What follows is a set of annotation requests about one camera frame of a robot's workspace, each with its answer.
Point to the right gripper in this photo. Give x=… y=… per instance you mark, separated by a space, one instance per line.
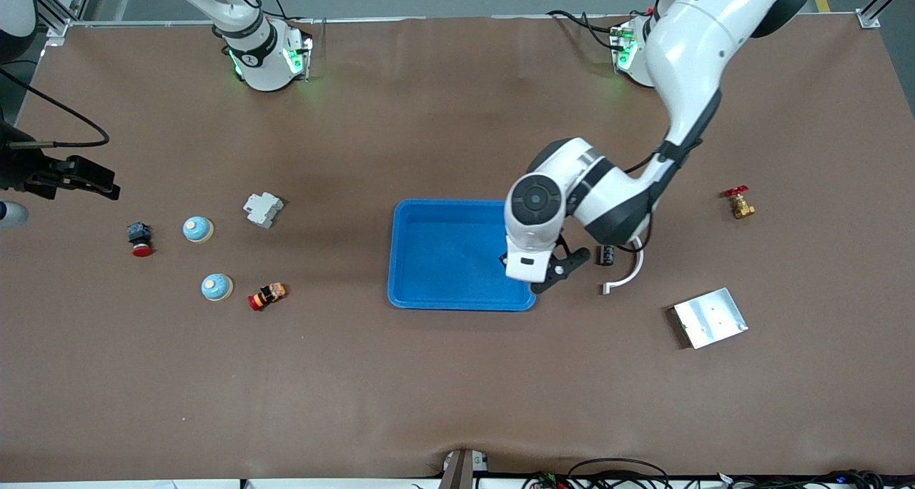
x=20 y=169

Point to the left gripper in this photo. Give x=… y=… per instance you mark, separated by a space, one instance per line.
x=502 y=257

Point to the black capacitor with white print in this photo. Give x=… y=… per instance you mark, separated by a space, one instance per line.
x=607 y=254

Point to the light blue call bell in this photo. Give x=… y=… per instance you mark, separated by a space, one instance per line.
x=198 y=229
x=216 y=287

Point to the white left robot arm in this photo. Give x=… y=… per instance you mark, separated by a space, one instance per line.
x=536 y=199

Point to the red button with black block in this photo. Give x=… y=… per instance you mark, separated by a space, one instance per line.
x=139 y=235

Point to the blue plastic tray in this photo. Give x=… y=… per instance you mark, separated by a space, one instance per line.
x=443 y=260

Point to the white curved plastic arc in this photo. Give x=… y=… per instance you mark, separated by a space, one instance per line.
x=631 y=276

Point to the brown table cover mat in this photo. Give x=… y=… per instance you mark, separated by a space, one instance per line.
x=457 y=389

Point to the silver metal plate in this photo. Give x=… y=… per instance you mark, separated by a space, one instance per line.
x=711 y=319

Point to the white circuit breaker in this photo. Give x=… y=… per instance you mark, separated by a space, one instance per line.
x=263 y=210

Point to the red button with orange body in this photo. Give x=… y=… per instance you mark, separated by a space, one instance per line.
x=268 y=296

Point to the aluminium frame profile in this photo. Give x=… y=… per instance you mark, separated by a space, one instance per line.
x=58 y=28
x=868 y=19

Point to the grey metal table bracket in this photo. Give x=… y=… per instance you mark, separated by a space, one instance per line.
x=461 y=471

